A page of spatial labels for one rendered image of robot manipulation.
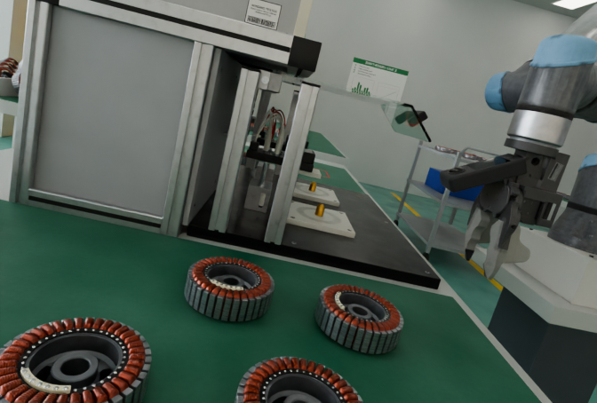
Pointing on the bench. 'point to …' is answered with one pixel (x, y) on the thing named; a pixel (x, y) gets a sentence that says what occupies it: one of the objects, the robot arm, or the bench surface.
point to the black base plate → (314, 241)
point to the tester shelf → (179, 22)
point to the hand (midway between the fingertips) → (475, 261)
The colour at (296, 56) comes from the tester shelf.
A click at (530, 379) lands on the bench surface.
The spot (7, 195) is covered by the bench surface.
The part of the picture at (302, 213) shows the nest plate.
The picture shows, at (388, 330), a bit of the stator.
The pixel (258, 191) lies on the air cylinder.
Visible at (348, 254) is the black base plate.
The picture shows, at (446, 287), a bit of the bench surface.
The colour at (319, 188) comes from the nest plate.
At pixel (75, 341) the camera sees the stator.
